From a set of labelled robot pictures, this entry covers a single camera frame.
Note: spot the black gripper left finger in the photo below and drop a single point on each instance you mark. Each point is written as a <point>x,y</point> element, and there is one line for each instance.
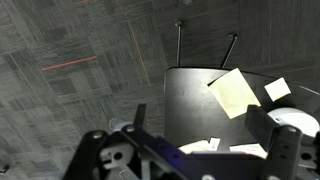
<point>140,115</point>

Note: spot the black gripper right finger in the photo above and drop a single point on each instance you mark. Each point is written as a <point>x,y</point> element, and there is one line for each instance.
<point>273,137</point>

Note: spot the grey bowl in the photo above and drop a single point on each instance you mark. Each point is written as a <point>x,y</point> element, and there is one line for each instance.
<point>297,118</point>

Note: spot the brown paper envelope far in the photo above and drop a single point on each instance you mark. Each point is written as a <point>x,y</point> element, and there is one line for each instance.
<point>253,149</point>

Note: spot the brown paper envelope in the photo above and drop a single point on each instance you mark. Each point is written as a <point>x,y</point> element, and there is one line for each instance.
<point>233,93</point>
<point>253,149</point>

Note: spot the yellow-green printed paper packet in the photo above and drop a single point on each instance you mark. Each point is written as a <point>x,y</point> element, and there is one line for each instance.
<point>277,89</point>

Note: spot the round black table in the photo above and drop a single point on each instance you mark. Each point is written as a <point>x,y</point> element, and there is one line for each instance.
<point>192,113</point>

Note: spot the brown envelope with pink label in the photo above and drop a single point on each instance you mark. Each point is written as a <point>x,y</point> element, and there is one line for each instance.
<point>210,145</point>

